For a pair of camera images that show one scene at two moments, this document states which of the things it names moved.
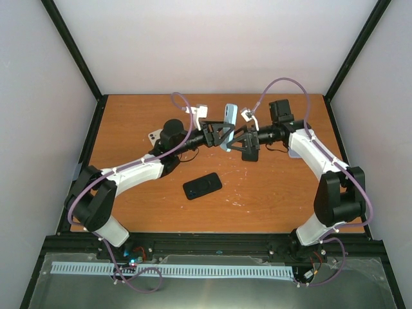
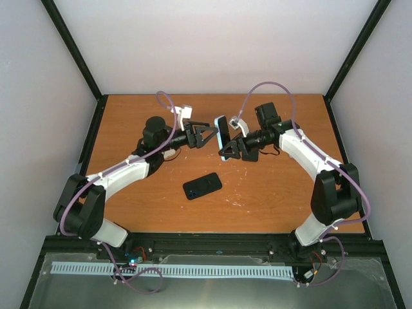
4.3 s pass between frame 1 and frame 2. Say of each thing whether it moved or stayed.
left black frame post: stayed
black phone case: stayed
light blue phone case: moved
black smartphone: stayed
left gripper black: moved
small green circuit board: stayed
